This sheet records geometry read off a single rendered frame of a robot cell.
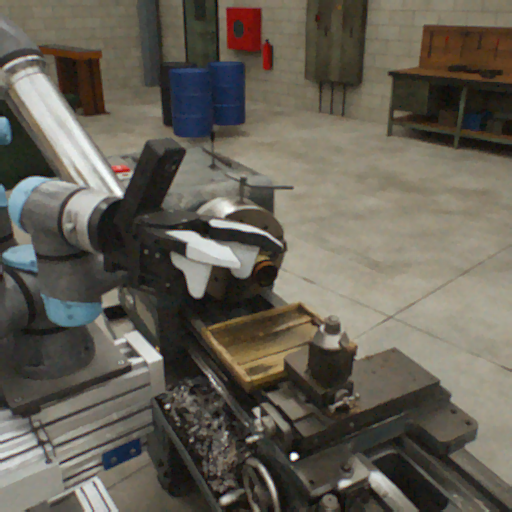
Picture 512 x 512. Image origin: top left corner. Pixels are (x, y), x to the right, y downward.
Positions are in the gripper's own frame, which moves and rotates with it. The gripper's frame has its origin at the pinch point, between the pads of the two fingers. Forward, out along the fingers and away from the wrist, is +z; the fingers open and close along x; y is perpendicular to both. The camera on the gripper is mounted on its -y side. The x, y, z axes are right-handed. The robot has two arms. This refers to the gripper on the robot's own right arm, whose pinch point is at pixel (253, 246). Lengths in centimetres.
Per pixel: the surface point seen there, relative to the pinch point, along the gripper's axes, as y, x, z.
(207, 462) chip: 94, -67, -53
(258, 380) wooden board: 60, -67, -38
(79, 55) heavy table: -17, -598, -733
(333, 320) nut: 33, -58, -15
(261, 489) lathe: 76, -49, -24
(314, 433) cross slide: 56, -50, -13
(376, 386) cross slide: 52, -71, -8
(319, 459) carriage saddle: 61, -50, -11
